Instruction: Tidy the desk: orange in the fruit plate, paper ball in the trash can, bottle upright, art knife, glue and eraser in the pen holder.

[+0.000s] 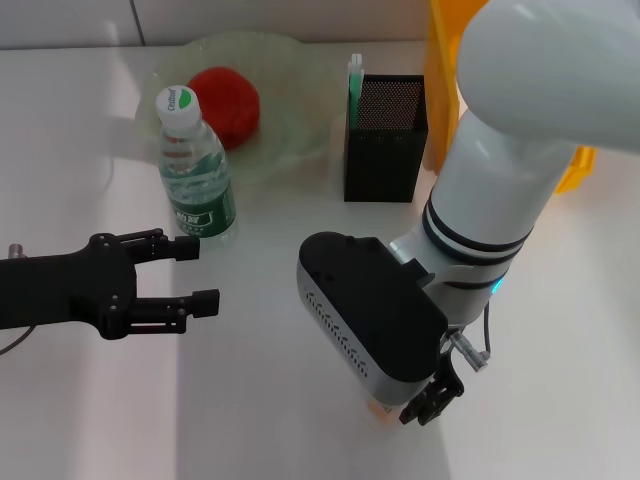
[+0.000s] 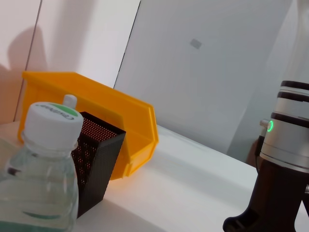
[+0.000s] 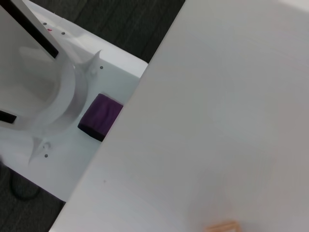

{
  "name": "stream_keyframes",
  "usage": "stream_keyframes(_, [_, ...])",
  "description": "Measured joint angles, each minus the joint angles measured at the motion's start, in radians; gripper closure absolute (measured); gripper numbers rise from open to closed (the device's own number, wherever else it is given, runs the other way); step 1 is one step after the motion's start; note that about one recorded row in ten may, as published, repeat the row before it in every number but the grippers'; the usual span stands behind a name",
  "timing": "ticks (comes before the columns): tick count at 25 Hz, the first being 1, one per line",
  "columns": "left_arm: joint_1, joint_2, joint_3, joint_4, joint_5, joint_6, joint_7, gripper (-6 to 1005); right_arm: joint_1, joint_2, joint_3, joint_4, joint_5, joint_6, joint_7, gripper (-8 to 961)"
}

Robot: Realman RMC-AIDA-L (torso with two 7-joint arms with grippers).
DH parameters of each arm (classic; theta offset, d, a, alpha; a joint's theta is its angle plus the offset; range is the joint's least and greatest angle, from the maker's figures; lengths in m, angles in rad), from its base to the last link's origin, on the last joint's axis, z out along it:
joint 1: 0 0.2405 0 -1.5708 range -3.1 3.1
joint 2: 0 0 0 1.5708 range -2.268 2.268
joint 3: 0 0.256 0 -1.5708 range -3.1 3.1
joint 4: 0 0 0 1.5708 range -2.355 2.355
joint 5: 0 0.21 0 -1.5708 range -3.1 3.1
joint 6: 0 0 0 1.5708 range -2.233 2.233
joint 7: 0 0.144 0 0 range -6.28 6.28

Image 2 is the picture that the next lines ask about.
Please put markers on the small grey sticker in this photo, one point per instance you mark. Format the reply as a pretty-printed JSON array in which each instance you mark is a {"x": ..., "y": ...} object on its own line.
[{"x": 196, "y": 44}]

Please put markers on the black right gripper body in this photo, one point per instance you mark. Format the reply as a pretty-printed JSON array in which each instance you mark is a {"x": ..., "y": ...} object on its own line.
[{"x": 275, "y": 193}]

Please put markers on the mint green pen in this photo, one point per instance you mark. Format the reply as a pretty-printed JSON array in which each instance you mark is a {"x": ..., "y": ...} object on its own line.
[{"x": 70, "y": 100}]

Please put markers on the black mesh pen holder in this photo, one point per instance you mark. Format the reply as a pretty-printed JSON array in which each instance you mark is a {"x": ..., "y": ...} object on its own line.
[{"x": 101, "y": 154}]

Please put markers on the white backdrop board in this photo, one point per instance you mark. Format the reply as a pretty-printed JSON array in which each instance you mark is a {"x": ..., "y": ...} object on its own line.
[{"x": 193, "y": 84}]

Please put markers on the clear water bottle green label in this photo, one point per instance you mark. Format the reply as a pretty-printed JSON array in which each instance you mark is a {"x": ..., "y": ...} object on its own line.
[{"x": 41, "y": 174}]

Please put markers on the yellow plastic storage bin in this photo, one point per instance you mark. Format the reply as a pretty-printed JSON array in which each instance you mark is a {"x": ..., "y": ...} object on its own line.
[{"x": 135, "y": 116}]

